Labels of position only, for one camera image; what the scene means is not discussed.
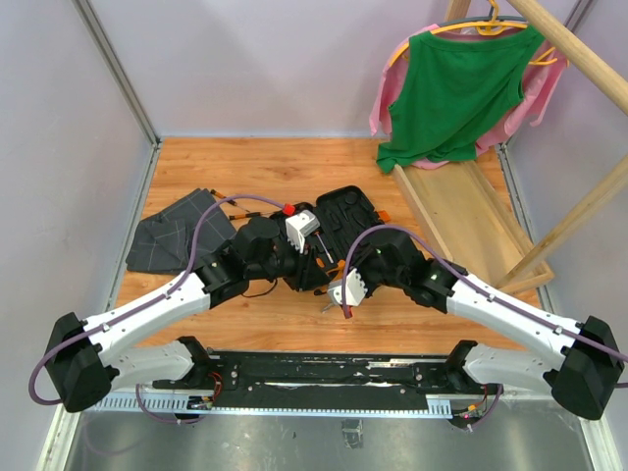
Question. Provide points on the grey checked cloth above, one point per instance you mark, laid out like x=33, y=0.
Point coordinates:
x=162, y=242

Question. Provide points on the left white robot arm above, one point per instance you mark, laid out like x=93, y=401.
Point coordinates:
x=87, y=359

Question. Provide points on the orange-black precision screwdriver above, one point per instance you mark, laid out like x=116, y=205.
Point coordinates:
x=246, y=215

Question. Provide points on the wooden rack frame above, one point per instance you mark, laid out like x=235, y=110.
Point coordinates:
x=573, y=171

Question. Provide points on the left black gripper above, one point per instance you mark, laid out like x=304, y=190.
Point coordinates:
x=308, y=275

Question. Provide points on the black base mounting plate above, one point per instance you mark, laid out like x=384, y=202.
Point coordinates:
x=310, y=382

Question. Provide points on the silver metal file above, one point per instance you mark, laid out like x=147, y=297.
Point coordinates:
x=328, y=307

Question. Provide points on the aluminium frame rail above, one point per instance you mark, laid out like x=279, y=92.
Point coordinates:
x=103, y=43

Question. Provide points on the orange-handled screwdriver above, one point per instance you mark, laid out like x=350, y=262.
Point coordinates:
x=327, y=266

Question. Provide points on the black-handled screwdriver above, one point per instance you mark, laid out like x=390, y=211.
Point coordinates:
x=328, y=253

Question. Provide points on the yellow clothes hanger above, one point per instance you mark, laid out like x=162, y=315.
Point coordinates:
x=494, y=25

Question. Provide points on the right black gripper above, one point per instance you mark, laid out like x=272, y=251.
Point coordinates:
x=359, y=261

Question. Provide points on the black plastic tool case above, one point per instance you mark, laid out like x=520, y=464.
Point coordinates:
x=343, y=214

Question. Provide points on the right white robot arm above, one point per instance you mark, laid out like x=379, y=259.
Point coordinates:
x=578, y=363

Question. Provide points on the green sleeveless shirt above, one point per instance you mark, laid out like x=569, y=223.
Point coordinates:
x=453, y=93

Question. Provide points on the wooden tray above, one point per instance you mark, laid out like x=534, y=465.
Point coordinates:
x=465, y=222

